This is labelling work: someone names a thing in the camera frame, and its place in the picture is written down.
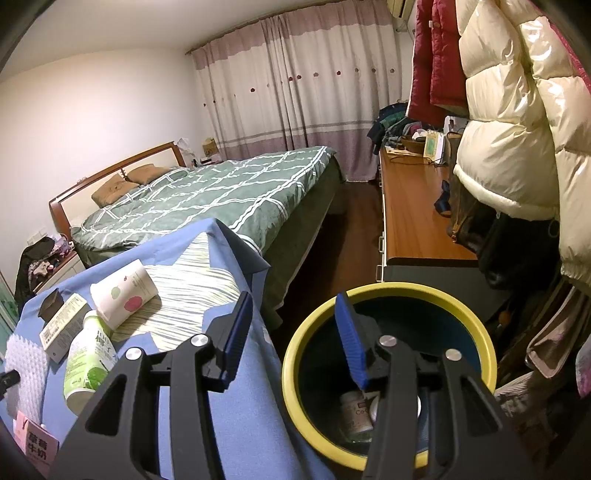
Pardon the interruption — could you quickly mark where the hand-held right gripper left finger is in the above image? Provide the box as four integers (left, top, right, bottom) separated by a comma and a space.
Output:
48, 291, 254, 480

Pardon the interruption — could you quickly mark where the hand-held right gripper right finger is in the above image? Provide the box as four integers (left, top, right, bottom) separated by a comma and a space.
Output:
335, 292, 539, 480

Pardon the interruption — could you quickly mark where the yellow rimmed trash bin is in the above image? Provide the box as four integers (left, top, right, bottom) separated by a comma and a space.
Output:
281, 282, 498, 472

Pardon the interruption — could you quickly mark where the white supplement bottle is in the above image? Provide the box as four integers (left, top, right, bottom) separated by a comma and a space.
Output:
339, 390, 376, 437

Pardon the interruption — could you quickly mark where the dotted paper cup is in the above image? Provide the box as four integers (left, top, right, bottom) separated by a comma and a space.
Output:
89, 259, 160, 332

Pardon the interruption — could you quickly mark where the green and white bottle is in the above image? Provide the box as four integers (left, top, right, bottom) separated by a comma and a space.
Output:
63, 310, 117, 415

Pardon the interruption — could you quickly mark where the pale green tea box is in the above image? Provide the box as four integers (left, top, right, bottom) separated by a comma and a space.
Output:
38, 293, 89, 363

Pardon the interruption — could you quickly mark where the black plastic tray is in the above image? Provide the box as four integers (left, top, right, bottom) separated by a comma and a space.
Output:
37, 288, 65, 324

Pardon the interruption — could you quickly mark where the pink carton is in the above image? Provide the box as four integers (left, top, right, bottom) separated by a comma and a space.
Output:
14, 411, 60, 478

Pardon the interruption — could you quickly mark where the blue printed tablecloth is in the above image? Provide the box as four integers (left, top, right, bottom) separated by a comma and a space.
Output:
0, 217, 333, 480

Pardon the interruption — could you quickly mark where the green plaid duvet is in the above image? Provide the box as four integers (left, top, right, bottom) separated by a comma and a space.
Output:
69, 145, 345, 324

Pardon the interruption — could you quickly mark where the wooden dresser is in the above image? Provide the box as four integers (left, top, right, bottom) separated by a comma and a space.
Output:
378, 147, 481, 282

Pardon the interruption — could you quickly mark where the brown bag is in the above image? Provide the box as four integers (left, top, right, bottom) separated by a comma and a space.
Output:
445, 180, 499, 252

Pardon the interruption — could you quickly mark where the white nightstand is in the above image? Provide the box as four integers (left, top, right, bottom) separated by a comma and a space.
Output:
32, 251, 86, 296

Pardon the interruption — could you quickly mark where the brown pillow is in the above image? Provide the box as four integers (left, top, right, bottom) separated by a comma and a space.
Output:
127, 164, 171, 184
91, 178, 140, 207

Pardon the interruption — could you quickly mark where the black bag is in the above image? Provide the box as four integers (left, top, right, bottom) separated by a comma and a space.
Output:
478, 208, 561, 289

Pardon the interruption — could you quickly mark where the grey bag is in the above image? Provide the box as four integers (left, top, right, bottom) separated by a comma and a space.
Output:
526, 281, 591, 370

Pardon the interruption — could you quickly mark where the wooden bed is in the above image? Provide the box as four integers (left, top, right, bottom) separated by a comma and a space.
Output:
48, 141, 345, 330

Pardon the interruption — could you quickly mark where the dark clothes pile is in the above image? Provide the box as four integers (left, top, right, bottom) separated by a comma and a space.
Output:
14, 233, 77, 303

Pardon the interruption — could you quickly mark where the clothes pile on dresser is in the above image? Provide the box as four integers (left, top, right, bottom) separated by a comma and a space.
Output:
367, 104, 446, 155

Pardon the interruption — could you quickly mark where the sliding glass door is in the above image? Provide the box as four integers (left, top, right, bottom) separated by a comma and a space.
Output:
0, 272, 19, 333

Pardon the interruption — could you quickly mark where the pink and white curtain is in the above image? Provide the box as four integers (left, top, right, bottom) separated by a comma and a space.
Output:
189, 0, 416, 183

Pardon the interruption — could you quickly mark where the white puffer jacket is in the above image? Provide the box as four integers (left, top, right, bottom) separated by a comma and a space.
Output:
452, 0, 591, 282

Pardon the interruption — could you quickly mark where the red jacket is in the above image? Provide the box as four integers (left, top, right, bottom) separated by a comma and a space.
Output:
406, 0, 469, 127

